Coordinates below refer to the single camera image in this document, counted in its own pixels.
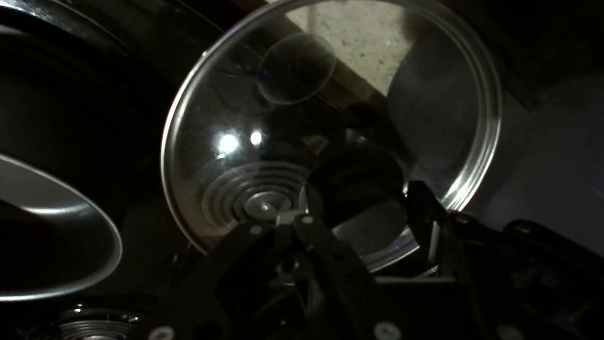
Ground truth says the glass lid with black knob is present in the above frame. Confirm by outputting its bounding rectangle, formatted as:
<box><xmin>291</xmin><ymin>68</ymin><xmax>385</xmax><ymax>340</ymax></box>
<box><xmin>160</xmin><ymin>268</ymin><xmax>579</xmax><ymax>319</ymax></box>
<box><xmin>158</xmin><ymin>0</ymin><xmax>504</xmax><ymax>275</ymax></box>

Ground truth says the black electric stove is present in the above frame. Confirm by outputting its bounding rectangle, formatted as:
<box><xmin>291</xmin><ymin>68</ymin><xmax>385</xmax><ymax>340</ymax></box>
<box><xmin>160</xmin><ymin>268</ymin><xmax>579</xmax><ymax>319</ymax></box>
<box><xmin>0</xmin><ymin>0</ymin><xmax>455</xmax><ymax>340</ymax></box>

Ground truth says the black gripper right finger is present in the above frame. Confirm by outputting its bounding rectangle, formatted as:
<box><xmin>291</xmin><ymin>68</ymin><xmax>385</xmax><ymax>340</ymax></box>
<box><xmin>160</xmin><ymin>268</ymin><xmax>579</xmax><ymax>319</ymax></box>
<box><xmin>404</xmin><ymin>179</ymin><xmax>604</xmax><ymax>340</ymax></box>

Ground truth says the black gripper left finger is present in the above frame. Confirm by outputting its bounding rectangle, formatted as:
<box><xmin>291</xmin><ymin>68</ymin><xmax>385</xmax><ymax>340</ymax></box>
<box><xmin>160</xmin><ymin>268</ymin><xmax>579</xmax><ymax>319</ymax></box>
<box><xmin>147</xmin><ymin>209</ymin><xmax>387</xmax><ymax>340</ymax></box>

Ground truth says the dark pot with silver rim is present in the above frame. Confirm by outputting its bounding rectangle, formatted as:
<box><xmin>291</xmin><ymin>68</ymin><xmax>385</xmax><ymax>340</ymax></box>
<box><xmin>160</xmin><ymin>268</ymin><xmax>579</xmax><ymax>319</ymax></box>
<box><xmin>0</xmin><ymin>151</ymin><xmax>125</xmax><ymax>304</ymax></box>

